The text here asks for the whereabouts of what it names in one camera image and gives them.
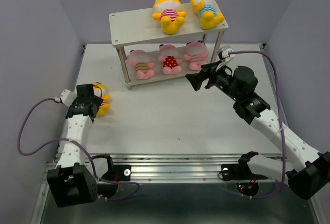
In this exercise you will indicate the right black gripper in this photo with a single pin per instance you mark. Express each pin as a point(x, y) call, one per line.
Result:
point(197, 79)

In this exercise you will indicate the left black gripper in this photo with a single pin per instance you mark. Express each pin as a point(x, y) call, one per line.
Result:
point(98, 101)

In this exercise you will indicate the yellow toy pink stripes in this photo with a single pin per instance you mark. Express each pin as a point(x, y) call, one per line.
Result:
point(101, 91)

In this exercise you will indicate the pink frog toy striped shirt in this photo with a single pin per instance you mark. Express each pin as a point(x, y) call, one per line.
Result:
point(196, 54)

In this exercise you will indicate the pink frog toy polka-dot dress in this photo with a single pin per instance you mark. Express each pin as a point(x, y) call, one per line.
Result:
point(168, 56)

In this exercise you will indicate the pink frog toy orange stripes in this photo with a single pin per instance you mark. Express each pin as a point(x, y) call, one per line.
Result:
point(141, 62)

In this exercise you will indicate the yellow toy blue striped shirt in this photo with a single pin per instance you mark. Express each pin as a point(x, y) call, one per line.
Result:
point(207, 14)

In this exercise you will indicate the yellow toy red stripes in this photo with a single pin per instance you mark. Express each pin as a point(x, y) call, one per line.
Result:
point(170, 14)

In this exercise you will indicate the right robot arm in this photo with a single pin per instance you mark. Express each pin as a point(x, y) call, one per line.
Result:
point(302, 168)

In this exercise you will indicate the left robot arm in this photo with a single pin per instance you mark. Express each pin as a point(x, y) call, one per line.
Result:
point(150, 126)

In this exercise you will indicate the white two-tier shelf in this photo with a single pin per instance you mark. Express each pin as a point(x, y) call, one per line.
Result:
point(137, 28)

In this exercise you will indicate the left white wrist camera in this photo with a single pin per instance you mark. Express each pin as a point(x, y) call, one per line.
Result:
point(67, 97)

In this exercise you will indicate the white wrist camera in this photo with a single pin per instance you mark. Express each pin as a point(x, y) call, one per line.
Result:
point(67, 97)
point(226, 55)

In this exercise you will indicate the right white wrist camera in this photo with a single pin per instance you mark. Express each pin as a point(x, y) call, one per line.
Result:
point(226, 55)

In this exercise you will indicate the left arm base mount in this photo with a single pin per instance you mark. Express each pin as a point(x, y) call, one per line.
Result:
point(114, 172)

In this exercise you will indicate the aluminium rail frame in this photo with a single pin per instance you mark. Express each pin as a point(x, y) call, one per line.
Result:
point(184, 188)

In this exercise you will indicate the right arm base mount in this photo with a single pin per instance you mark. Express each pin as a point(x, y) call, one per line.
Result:
point(240, 171)

